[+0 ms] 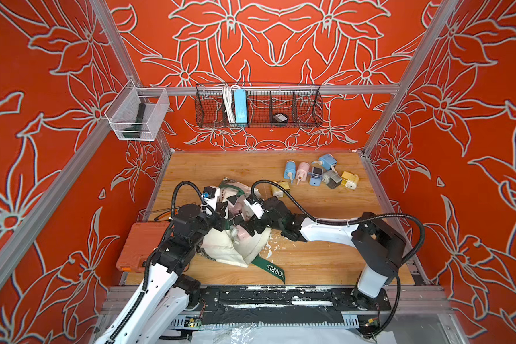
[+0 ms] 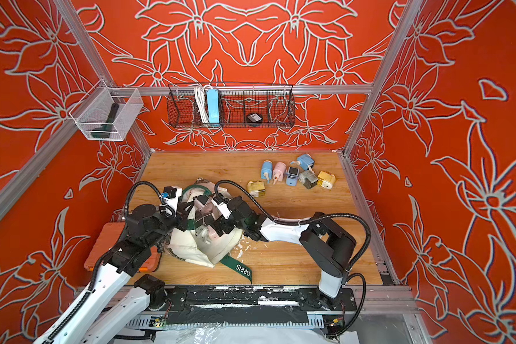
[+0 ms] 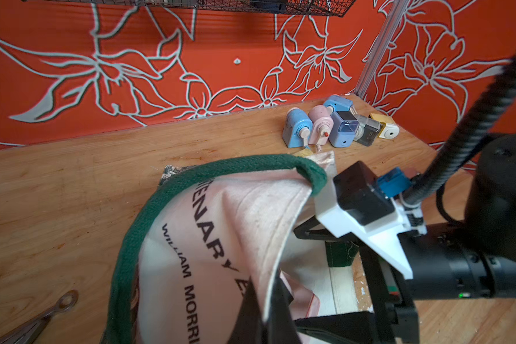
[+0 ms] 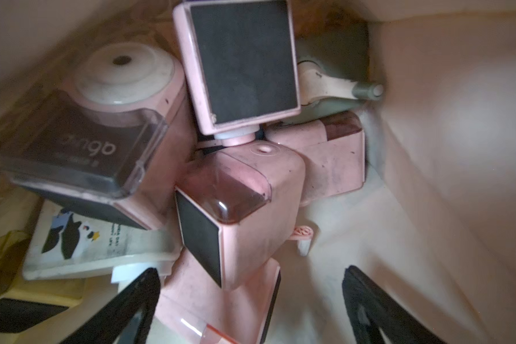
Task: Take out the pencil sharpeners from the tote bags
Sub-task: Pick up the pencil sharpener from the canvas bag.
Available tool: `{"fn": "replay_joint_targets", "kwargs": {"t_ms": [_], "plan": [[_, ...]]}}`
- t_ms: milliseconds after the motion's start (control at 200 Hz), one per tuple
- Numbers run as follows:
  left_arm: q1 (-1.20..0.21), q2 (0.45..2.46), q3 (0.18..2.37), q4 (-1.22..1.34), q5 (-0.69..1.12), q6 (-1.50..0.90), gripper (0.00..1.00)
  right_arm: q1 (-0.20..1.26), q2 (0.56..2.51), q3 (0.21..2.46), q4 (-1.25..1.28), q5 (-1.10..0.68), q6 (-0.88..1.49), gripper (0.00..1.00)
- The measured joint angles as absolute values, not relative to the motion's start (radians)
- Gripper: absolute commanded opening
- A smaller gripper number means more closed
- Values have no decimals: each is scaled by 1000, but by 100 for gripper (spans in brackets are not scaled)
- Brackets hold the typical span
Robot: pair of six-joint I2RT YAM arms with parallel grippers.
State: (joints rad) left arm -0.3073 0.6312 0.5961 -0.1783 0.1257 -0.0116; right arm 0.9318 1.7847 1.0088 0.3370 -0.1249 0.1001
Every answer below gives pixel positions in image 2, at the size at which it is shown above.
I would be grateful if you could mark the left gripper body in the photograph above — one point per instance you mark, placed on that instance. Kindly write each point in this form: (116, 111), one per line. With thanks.
(178, 223)

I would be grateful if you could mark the white canvas tote bag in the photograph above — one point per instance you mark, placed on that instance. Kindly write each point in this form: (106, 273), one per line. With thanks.
(203, 245)

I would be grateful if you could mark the pink square pencil sharpener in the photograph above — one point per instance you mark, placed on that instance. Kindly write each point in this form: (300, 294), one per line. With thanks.
(206, 215)

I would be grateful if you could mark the blue pencil sharpener pink cap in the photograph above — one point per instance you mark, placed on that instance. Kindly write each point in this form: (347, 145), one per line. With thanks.
(266, 170)

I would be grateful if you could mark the light blue small sharpener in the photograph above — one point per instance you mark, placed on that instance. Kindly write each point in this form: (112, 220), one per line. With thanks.
(292, 176)

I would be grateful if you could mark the blue square pencil sharpener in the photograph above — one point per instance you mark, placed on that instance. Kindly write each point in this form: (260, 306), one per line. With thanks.
(304, 162)

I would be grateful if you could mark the yellow white pencil sharpener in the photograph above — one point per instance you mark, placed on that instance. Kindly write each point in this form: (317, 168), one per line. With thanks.
(326, 180)

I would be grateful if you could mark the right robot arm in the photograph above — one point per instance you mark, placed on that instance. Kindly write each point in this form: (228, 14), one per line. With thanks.
(330, 246)

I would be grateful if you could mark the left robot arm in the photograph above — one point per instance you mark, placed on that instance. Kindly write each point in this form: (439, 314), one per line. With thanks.
(146, 226)

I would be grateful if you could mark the red plastic tool case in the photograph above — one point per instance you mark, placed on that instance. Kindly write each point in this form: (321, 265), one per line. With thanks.
(107, 238)

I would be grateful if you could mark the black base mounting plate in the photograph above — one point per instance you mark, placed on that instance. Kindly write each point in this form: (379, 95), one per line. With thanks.
(306, 298)

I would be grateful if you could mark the small black item in basket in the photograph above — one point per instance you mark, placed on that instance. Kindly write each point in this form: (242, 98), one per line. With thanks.
(254, 119)

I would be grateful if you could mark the dark green tool in bin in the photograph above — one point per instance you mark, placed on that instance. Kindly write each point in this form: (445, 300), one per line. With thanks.
(104, 130)

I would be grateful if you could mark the light blue box in basket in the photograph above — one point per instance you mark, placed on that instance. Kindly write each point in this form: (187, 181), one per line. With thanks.
(212, 97)

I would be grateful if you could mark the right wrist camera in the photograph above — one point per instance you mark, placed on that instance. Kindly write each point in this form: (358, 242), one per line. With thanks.
(223, 208)

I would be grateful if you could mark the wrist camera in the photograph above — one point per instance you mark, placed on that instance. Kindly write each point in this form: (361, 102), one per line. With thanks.
(223, 208)
(170, 199)

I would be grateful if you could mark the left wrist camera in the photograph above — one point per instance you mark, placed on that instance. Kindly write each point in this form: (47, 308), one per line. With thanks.
(170, 199)

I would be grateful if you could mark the black wire wall basket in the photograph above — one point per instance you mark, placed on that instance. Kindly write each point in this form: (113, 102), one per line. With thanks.
(187, 105)

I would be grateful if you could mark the clear plastic wall bin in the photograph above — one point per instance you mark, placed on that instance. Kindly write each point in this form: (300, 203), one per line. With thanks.
(92, 110)

